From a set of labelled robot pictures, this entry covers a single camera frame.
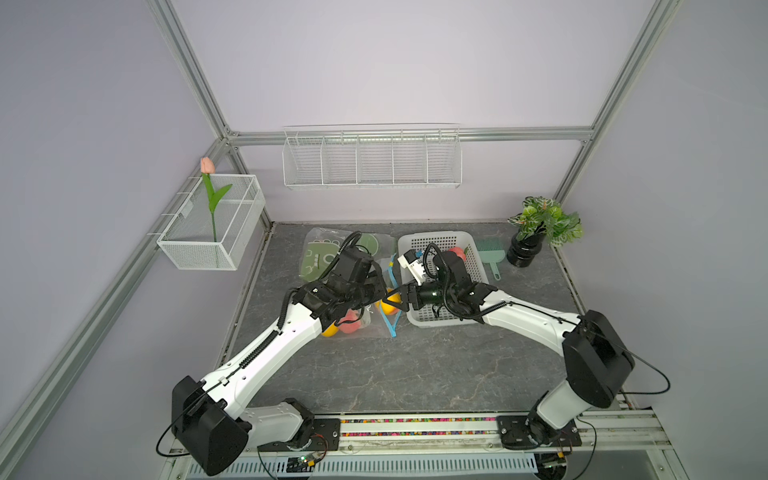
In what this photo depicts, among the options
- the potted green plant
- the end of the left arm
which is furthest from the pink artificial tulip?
the potted green plant

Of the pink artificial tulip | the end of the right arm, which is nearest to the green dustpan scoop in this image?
the end of the right arm

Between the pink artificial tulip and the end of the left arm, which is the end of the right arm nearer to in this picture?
the end of the left arm

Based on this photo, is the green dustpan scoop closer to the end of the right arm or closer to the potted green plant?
the potted green plant

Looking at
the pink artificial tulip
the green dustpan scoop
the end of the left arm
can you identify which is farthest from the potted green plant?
the pink artificial tulip

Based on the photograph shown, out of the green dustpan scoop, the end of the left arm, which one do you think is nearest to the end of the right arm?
the end of the left arm

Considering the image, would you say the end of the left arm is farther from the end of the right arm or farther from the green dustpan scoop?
the green dustpan scoop

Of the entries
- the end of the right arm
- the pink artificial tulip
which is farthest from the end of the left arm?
the pink artificial tulip

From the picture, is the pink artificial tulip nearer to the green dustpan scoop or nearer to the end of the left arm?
the end of the left arm

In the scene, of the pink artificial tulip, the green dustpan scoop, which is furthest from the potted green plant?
the pink artificial tulip

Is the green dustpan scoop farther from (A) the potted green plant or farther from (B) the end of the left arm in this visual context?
(B) the end of the left arm

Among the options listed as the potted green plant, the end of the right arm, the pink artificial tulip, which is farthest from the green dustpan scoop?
the pink artificial tulip

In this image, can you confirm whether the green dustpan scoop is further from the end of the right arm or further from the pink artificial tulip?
the pink artificial tulip

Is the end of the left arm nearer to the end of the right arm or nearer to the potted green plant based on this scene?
the end of the right arm

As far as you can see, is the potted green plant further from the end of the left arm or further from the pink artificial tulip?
the pink artificial tulip
